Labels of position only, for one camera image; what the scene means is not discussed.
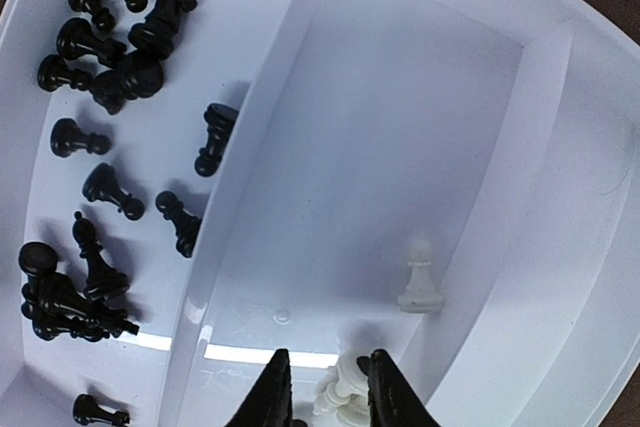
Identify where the black chess piece lone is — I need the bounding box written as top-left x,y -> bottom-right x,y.
72,394 -> 131,427

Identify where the white plastic tray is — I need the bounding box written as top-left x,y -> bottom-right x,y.
1,0 -> 639,426

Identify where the white pawn in tray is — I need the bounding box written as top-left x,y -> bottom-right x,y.
397,239 -> 444,314

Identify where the black chess pieces cluster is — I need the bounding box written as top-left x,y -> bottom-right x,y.
18,211 -> 140,343
37,0 -> 239,258

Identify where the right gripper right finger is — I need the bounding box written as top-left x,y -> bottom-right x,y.
368,349 -> 439,427

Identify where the black chess pieces lower cluster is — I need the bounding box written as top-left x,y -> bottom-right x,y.
18,211 -> 140,343

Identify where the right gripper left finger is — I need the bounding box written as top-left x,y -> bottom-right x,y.
226,348 -> 291,427

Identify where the black chess pieces upper cluster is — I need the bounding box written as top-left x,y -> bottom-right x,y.
37,0 -> 239,258

